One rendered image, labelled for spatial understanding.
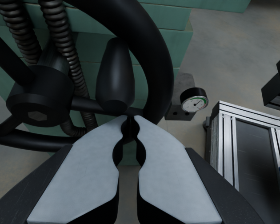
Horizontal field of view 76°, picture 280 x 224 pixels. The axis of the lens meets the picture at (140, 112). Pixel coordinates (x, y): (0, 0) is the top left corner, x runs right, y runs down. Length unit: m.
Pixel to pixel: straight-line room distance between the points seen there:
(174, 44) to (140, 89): 0.15
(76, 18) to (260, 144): 1.02
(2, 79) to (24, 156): 0.68
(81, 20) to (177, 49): 0.21
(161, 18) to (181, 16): 0.03
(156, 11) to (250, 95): 1.38
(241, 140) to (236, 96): 0.58
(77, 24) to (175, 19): 0.18
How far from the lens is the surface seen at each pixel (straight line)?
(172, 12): 0.35
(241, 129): 1.10
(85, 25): 0.25
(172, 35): 0.37
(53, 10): 0.23
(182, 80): 0.54
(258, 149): 1.09
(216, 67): 1.72
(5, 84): 0.54
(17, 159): 1.16
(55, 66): 0.24
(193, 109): 0.46
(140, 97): 0.49
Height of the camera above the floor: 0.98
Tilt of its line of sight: 55 degrees down
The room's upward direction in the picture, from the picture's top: 12 degrees clockwise
